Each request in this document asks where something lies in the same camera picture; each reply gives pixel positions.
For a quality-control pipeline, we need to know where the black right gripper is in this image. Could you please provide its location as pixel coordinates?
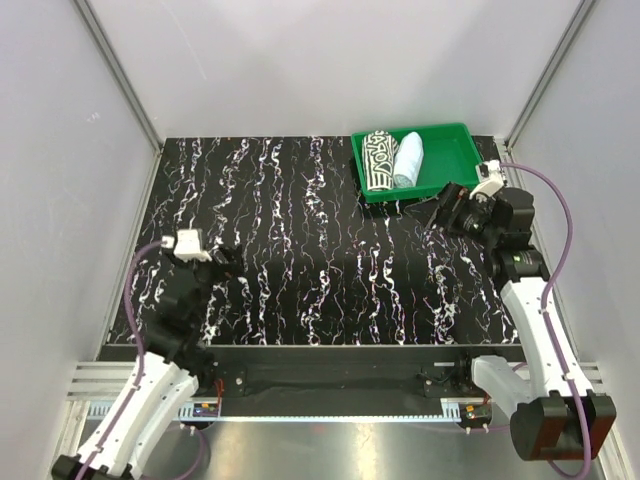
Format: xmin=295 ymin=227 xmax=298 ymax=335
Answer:
xmin=404 ymin=182 xmax=501 ymax=249

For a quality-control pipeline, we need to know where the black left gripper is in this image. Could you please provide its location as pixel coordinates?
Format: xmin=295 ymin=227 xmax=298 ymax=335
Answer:
xmin=167 ymin=244 xmax=244 ymax=325

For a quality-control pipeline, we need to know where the light blue towel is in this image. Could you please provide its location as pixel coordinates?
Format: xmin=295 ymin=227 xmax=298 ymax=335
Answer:
xmin=392 ymin=132 xmax=424 ymax=188

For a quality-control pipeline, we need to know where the green white striped towel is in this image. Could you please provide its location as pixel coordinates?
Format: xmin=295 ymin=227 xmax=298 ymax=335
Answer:
xmin=361 ymin=130 xmax=399 ymax=191

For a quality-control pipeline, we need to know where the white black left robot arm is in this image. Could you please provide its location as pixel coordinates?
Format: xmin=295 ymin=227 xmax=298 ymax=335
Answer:
xmin=51 ymin=236 xmax=244 ymax=479

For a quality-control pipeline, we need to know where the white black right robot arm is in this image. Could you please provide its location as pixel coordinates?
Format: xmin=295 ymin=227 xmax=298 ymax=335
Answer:
xmin=427 ymin=183 xmax=617 ymax=461

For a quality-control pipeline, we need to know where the green plastic tray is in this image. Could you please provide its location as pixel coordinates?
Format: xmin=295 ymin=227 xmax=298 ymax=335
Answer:
xmin=351 ymin=123 xmax=482 ymax=203

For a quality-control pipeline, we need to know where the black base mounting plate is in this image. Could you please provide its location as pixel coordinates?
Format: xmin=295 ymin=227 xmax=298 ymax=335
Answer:
xmin=206 ymin=345 xmax=523 ymax=418

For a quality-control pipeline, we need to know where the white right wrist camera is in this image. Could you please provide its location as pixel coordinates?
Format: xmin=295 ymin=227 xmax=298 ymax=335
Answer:
xmin=470 ymin=160 xmax=505 ymax=199

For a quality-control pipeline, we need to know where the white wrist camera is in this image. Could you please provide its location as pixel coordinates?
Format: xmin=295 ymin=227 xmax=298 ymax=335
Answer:
xmin=470 ymin=160 xmax=505 ymax=199
xmin=161 ymin=228 xmax=212 ymax=262

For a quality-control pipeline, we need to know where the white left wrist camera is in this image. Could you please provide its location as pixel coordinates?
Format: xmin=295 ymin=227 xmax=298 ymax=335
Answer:
xmin=161 ymin=228 xmax=212 ymax=262

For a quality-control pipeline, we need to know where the left cable junction box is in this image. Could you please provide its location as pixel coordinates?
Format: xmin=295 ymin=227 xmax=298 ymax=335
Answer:
xmin=193 ymin=402 xmax=219 ymax=417

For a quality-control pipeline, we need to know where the cable junction box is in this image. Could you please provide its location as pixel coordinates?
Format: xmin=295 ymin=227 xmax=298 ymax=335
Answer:
xmin=464 ymin=403 xmax=492 ymax=423
xmin=193 ymin=402 xmax=219 ymax=417

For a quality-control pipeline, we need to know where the aluminium frame rail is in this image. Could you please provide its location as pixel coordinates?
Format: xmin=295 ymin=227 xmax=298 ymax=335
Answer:
xmin=67 ymin=361 xmax=605 ymax=399

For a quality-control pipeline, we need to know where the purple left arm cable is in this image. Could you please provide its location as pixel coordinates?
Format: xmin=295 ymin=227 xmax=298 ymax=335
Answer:
xmin=74 ymin=238 xmax=209 ymax=480

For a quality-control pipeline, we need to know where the right cable junction box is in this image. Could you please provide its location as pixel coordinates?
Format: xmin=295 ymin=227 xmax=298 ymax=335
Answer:
xmin=464 ymin=403 xmax=492 ymax=423

